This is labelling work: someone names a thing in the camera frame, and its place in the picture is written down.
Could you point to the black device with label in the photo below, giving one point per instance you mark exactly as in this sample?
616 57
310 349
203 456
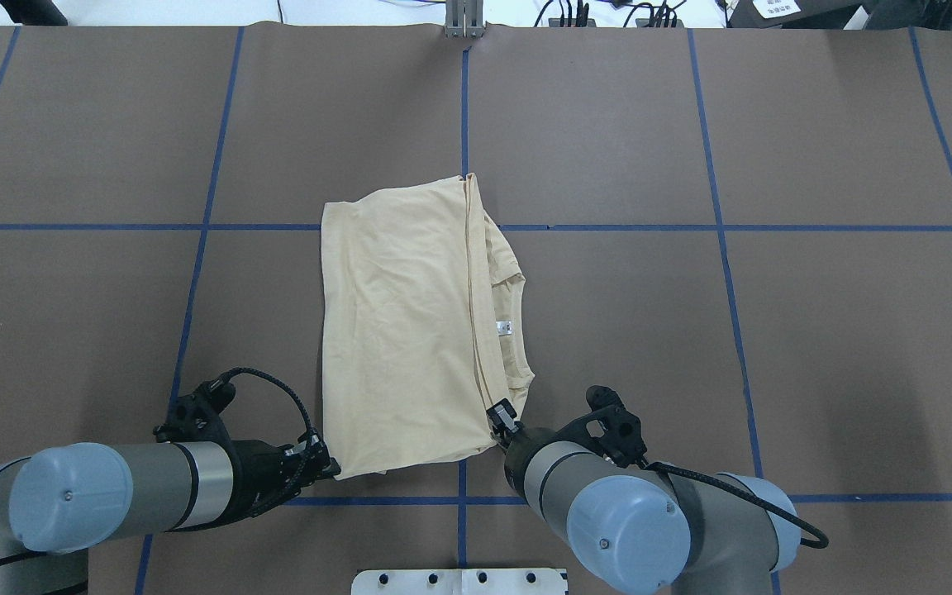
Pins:
771 14

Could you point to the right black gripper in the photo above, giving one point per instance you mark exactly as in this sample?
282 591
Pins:
516 444

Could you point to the brown paper table cover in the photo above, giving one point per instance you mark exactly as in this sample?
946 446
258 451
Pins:
748 234

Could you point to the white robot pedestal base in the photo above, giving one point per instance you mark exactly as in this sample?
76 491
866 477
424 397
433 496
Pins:
462 581

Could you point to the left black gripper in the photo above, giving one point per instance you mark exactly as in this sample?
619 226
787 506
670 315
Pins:
254 473

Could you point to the aluminium frame post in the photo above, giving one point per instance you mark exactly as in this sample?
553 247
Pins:
464 19

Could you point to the beige printed t-shirt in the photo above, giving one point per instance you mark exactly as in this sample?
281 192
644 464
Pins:
422 329

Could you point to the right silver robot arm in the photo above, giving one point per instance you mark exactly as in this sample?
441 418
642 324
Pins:
639 525

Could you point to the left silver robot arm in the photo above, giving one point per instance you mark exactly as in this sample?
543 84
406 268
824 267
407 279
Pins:
58 504

